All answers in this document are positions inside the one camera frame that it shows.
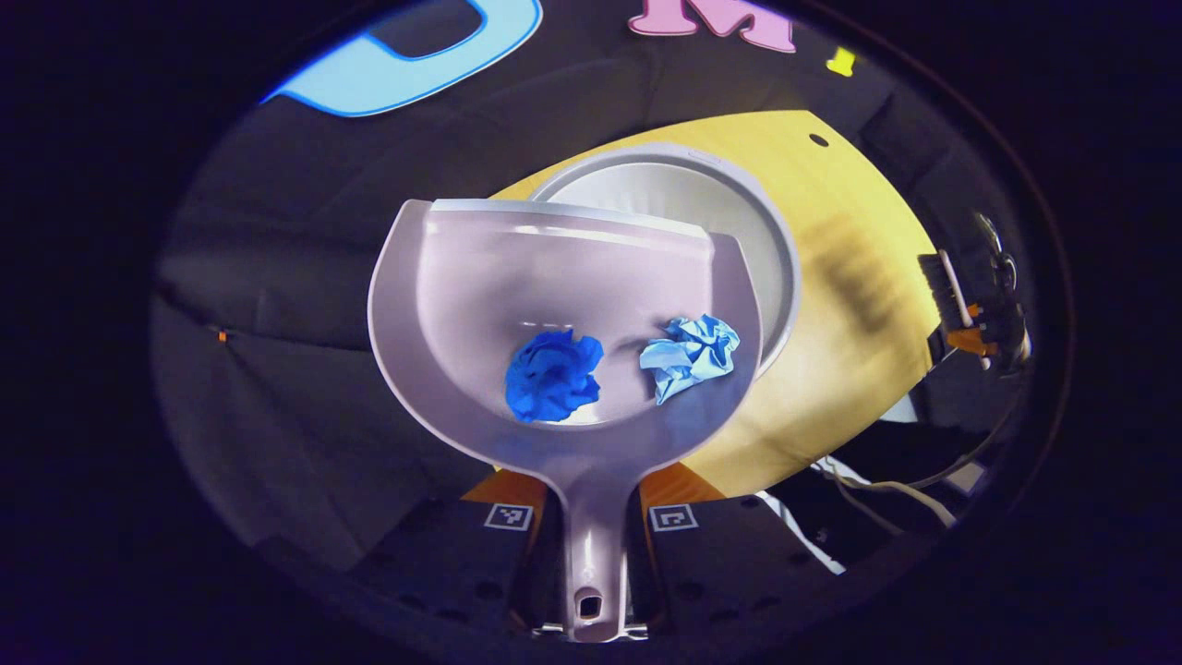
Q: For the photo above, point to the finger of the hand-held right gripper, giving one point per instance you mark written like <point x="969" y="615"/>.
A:
<point x="972" y="312"/>
<point x="974" y="344"/>

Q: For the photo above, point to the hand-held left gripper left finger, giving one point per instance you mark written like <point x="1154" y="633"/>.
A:
<point x="443" y="563"/>

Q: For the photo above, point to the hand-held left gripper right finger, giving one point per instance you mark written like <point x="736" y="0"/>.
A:
<point x="729" y="563"/>

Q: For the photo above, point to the small pale pink broom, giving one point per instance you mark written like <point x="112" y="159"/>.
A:
<point x="944" y="286"/>

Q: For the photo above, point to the light blue paper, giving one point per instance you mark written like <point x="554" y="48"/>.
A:
<point x="688" y="356"/>

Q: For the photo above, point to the dark blue paper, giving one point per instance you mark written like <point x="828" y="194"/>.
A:
<point x="549" y="379"/>

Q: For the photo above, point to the pale pink dustpan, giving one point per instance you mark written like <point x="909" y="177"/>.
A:
<point x="554" y="277"/>

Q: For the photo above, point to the white ribbed garbage bin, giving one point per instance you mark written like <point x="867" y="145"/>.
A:
<point x="665" y="189"/>

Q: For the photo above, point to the wooden desktop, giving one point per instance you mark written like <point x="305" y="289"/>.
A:
<point x="831" y="388"/>

